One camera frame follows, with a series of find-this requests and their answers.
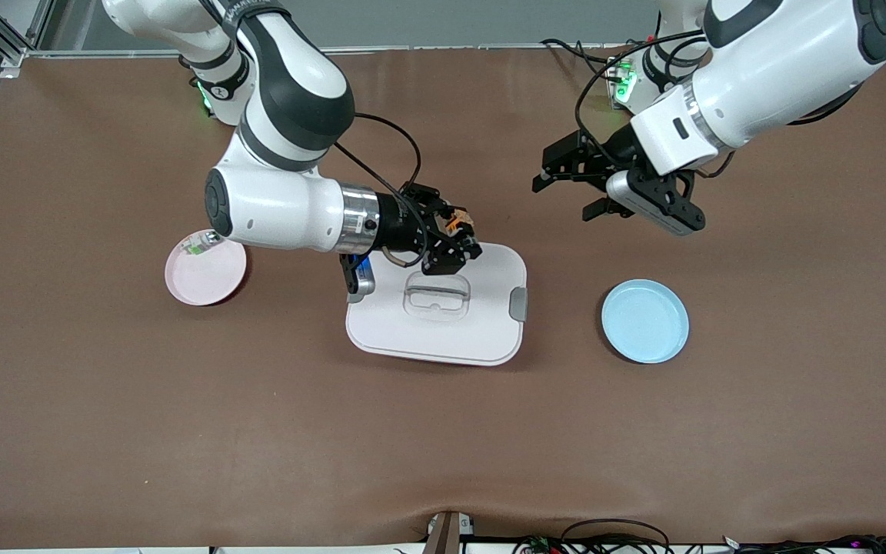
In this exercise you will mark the light blue round plate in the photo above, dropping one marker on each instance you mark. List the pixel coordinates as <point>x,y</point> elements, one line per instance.
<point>645,322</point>

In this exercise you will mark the white lidded box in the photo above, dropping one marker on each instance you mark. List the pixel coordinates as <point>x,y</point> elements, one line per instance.
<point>443,331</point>

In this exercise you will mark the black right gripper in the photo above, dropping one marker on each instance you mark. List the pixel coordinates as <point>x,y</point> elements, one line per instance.
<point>397,223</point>

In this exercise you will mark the green and white switch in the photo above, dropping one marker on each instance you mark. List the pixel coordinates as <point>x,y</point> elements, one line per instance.
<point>198,246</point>

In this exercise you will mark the metal table edge bracket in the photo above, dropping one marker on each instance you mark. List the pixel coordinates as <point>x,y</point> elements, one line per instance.
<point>447,532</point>

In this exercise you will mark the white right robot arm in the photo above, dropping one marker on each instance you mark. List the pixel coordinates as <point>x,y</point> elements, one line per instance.
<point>281,208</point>

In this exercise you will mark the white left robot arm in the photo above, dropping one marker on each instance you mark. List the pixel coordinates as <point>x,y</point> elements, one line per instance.
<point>781,69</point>

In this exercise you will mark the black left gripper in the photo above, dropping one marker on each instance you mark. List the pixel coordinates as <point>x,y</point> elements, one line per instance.
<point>614,151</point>

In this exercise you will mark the pink round plate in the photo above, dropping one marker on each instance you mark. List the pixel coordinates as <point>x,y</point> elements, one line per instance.
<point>204,277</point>

